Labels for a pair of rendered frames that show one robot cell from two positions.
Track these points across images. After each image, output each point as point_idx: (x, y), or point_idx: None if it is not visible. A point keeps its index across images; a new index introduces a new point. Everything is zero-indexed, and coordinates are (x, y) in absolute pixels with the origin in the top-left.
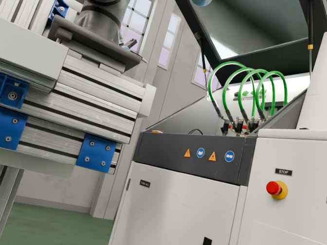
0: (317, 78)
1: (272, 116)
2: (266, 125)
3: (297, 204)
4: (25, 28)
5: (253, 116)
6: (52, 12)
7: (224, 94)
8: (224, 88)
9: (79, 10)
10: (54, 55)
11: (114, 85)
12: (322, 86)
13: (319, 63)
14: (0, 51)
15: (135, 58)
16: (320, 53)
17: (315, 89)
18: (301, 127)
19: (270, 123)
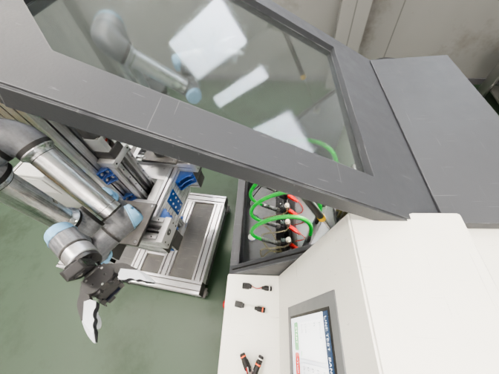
0: (304, 260)
1: (254, 262)
2: (242, 268)
3: None
4: None
5: (281, 222)
6: (105, 179)
7: (250, 199)
8: (249, 194)
9: (113, 167)
10: None
11: (142, 242)
12: (300, 274)
13: (314, 249)
14: None
15: (134, 245)
16: (323, 239)
17: (298, 266)
18: (284, 276)
19: (244, 269)
